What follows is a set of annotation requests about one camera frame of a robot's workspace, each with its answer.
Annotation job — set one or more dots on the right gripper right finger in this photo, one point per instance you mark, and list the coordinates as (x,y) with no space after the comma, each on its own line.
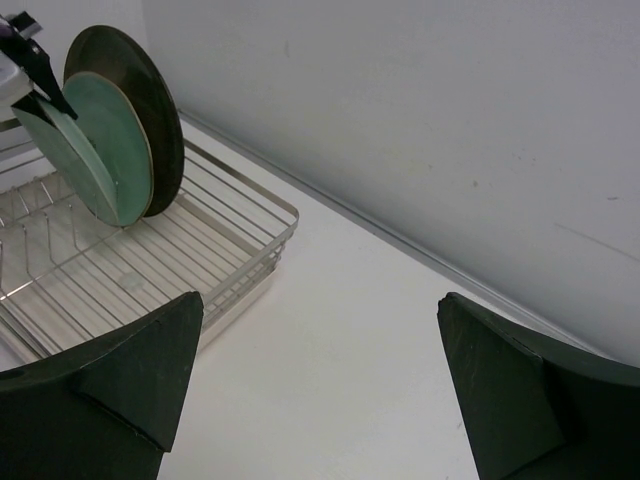
(534,407)

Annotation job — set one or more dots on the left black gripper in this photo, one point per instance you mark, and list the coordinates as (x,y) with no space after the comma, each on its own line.
(20,46)

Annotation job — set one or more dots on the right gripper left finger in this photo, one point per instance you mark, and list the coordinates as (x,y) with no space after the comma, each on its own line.
(108,408)

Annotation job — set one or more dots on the brown plate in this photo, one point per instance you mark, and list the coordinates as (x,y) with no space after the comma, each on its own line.
(115,55)

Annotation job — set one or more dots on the green floral plate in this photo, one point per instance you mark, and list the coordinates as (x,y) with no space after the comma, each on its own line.
(67,148)
(108,119)

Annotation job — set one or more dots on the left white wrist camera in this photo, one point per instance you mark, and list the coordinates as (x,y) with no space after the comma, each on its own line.
(15,83)

